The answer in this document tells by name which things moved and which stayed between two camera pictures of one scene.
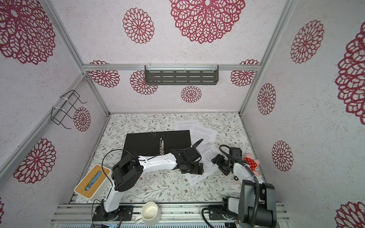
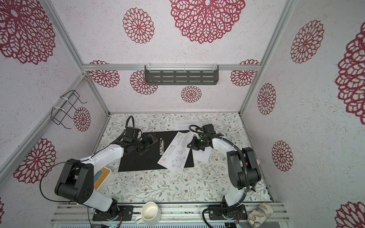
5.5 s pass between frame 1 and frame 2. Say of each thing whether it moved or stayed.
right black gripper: moved
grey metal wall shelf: stayed
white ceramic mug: stayed
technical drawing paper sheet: moved
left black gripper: moved
